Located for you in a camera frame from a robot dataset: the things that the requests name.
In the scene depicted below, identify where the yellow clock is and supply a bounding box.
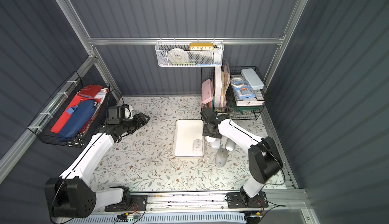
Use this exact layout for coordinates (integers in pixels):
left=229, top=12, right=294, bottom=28
left=189, top=42, right=214, bottom=52

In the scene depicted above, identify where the white mouse with logo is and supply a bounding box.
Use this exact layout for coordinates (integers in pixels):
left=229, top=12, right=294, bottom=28
left=192, top=139, right=204, bottom=157

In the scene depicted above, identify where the blue packaged item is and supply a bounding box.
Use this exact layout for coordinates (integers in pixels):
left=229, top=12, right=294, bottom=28
left=234, top=86, right=255, bottom=100

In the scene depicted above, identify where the silver grey mouse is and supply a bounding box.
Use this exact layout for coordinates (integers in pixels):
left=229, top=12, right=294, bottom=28
left=225, top=139, right=236, bottom=151

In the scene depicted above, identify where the small green circuit board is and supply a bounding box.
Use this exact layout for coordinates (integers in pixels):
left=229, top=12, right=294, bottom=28
left=114, top=213, right=141, bottom=223

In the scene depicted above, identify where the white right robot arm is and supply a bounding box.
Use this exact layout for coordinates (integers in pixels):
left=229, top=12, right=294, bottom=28
left=201, top=110, right=283, bottom=201

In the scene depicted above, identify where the white wire hanging basket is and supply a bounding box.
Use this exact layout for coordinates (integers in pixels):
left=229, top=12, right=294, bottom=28
left=154, top=40, right=224, bottom=68

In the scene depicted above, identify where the pink pencil case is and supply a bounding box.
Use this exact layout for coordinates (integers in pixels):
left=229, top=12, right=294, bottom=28
left=201, top=79, right=214, bottom=105

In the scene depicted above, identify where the clear tape roll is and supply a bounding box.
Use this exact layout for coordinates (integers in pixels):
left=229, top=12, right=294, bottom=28
left=230, top=76, right=246, bottom=87

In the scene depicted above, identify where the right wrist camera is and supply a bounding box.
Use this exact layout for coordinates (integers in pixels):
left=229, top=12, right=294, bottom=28
left=200, top=108, right=218, bottom=124

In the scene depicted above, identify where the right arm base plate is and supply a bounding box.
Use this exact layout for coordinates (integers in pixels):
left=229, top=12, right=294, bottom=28
left=224, top=191, right=269, bottom=209

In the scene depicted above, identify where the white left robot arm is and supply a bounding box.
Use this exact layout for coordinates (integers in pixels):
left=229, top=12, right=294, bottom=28
left=44, top=113, right=151, bottom=219

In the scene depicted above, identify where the black wire wall basket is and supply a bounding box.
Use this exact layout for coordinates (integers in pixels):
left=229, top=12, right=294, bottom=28
left=28, top=76, right=111, bottom=148

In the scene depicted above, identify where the white tape roll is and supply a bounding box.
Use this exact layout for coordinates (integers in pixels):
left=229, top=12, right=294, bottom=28
left=168, top=48, right=189, bottom=64

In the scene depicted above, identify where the blue zip pouch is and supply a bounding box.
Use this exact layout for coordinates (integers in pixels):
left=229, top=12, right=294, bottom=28
left=57, top=100, right=98, bottom=142

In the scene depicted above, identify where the white upright box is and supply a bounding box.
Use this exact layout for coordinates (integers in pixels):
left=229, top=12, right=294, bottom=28
left=214, top=66, right=223, bottom=108

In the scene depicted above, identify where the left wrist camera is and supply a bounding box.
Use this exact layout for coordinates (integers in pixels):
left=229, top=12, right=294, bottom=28
left=106, top=104, right=133, bottom=125

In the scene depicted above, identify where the white pencil case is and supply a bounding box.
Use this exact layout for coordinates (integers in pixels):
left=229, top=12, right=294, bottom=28
left=241, top=68, right=264, bottom=90

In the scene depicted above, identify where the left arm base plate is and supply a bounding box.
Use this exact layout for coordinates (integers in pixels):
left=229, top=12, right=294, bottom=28
left=104, top=195, right=148, bottom=212

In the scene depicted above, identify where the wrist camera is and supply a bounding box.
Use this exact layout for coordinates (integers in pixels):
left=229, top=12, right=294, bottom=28
left=200, top=108, right=218, bottom=124
left=106, top=104, right=133, bottom=125

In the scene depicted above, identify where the white storage tray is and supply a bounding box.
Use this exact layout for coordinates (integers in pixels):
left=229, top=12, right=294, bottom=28
left=172, top=119, right=204, bottom=158

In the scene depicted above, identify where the black wire desk organizer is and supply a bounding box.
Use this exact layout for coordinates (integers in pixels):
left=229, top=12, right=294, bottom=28
left=201, top=66, right=266, bottom=121

